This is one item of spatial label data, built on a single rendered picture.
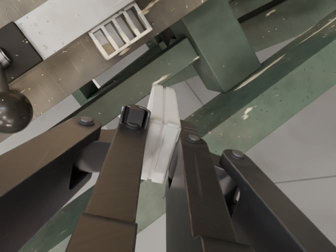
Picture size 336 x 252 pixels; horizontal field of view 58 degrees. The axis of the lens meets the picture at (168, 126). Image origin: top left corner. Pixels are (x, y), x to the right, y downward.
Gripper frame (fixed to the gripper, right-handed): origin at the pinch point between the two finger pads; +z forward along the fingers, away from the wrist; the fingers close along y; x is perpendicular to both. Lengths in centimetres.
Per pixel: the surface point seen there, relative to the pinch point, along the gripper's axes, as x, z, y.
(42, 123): -113, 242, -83
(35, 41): -0.9, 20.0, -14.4
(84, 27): 1.8, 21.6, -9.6
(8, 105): -4.1, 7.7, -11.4
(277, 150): -60, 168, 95
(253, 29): 7, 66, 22
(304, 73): 2.9, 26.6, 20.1
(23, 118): -5.1, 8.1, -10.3
